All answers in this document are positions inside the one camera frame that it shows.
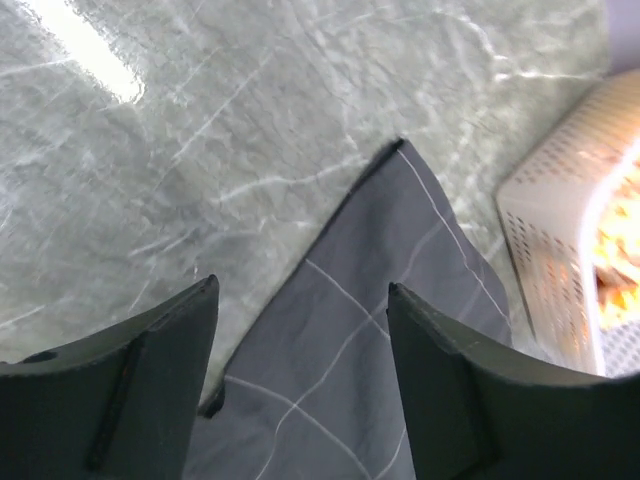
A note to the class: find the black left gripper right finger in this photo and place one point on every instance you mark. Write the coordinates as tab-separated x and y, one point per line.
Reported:
477	409

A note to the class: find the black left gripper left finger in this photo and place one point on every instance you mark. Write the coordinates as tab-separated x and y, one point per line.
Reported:
118	404

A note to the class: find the dark grey checked pillowcase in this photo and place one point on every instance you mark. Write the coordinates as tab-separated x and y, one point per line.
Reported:
311	391

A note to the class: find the white plastic basket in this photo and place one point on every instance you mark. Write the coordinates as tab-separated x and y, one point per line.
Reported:
550	207

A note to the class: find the orange patterned pillowcase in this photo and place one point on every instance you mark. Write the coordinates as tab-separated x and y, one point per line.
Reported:
614	210

